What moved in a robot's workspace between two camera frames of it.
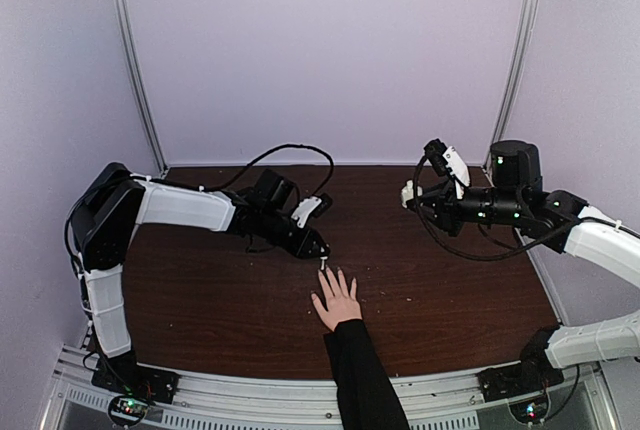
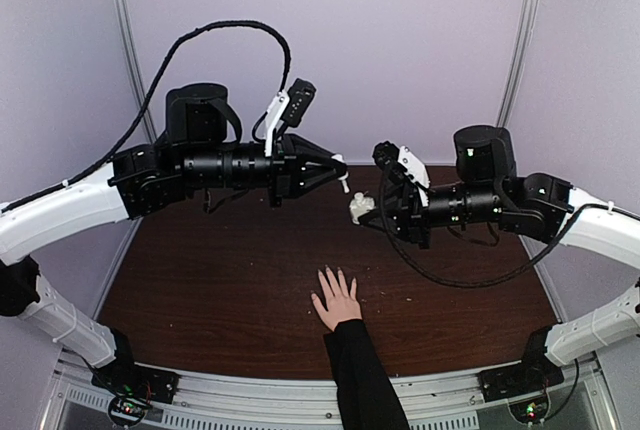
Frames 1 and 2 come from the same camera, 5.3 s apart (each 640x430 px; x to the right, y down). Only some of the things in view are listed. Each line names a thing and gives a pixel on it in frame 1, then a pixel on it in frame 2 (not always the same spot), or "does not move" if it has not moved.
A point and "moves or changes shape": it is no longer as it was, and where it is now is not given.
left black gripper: (302, 247) to (290, 155)
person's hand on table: (341, 303) does not move
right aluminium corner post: (523, 48) does not move
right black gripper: (444, 201) to (407, 212)
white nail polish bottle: (407, 193) moves or changes shape
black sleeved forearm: (367, 396) does not move
